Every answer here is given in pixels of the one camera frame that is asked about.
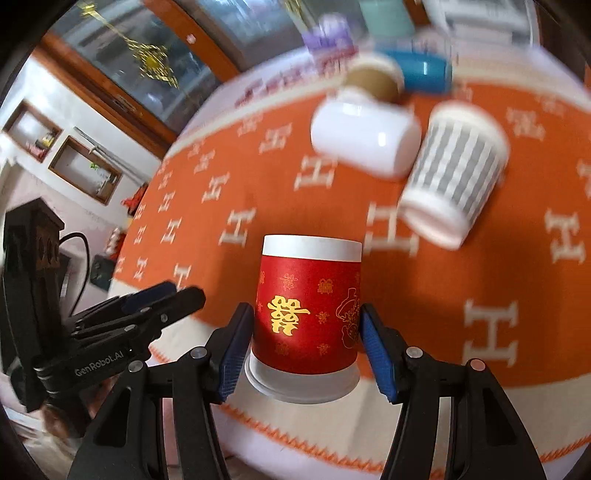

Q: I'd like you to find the red paper cup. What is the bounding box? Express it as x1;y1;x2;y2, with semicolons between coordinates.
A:
245;234;362;404

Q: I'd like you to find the grey checked paper cup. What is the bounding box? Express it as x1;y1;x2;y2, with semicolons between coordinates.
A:
398;101;510;250

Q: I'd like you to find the brown paper cup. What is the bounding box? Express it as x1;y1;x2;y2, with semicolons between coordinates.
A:
338;52;405;104

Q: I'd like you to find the blue cup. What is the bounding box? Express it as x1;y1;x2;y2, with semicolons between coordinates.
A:
382;49;453;94

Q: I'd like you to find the black chair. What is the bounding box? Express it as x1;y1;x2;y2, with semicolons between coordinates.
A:
1;198;64;412

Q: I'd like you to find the orange H-pattern table cloth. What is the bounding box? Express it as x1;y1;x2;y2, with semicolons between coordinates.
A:
110;49;590;479

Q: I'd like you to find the glass door cabinet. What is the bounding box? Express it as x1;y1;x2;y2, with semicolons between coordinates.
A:
39;0;311;157

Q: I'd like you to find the white ceramic mug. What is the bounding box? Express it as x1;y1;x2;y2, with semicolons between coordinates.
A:
310;89;422;180

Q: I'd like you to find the purple item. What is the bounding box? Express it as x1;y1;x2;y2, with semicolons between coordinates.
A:
301;13;358;57

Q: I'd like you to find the teal container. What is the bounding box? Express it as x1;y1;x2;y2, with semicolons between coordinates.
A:
360;0;416;40

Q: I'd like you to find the white appliance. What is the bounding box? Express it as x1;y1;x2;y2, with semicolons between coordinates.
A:
422;0;540;45

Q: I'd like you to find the black cable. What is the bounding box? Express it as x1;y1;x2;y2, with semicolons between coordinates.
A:
57;231;92;319

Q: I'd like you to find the wall shelf niche right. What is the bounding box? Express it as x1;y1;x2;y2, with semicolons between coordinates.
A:
49;136;122;205

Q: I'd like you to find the wall shelf niche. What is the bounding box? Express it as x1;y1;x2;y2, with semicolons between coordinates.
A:
2;100;63;163
49;136;122;205

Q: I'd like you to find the wall shelf niche left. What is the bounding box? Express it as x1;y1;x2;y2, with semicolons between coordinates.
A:
2;100;63;163

